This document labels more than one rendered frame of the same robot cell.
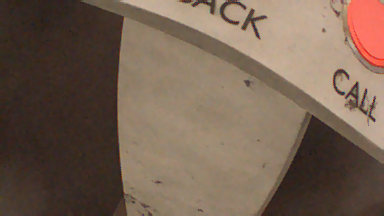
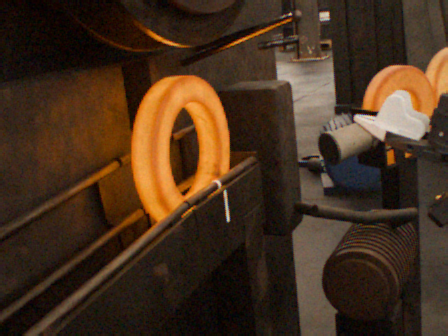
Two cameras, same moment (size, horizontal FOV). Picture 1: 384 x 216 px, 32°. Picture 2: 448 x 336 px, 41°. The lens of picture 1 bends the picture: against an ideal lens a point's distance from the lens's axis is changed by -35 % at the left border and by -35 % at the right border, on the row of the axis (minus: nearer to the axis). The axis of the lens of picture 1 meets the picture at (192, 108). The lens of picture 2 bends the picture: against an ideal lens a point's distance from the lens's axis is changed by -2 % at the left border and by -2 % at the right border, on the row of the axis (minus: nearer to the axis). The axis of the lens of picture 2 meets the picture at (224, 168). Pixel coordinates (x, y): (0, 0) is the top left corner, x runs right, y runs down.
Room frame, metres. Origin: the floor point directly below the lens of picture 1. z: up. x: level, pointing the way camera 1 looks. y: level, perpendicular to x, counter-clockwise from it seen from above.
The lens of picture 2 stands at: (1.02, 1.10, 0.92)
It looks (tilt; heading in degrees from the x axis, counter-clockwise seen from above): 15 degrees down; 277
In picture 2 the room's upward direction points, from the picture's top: 7 degrees counter-clockwise
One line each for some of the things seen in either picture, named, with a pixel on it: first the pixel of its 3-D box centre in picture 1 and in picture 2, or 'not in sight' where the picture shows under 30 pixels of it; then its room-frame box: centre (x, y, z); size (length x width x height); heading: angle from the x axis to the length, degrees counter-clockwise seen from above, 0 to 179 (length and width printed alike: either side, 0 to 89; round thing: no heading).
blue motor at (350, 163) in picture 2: not in sight; (349, 150); (0.76, -1.89, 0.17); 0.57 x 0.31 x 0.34; 90
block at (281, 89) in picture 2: not in sight; (260, 158); (1.08, 0.14, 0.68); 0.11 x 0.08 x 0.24; 160
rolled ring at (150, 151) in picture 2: not in sight; (185, 151); (1.16, 0.36, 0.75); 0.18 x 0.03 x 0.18; 69
